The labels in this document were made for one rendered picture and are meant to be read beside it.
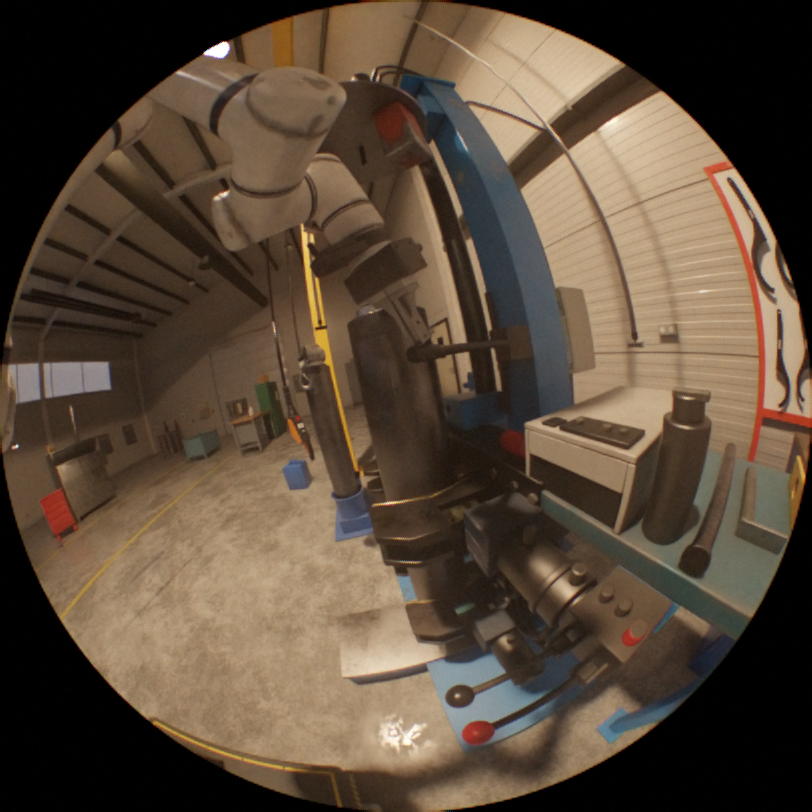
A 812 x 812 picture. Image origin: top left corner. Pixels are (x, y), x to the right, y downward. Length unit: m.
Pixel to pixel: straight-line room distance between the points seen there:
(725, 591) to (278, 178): 0.65
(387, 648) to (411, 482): 0.94
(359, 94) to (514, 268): 0.78
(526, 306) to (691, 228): 1.75
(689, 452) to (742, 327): 1.80
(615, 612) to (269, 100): 0.59
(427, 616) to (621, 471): 0.77
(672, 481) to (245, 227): 0.58
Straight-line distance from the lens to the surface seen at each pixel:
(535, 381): 0.75
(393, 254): 0.33
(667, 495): 0.37
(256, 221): 0.33
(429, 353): 0.38
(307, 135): 0.25
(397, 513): 0.60
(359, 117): 1.04
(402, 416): 0.56
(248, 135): 0.26
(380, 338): 0.55
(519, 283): 0.76
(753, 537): 0.50
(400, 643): 1.33
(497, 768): 1.35
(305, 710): 1.53
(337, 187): 0.39
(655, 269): 2.22
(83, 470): 8.04
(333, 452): 1.95
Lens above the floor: 1.33
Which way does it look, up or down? 10 degrees down
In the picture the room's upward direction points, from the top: 11 degrees counter-clockwise
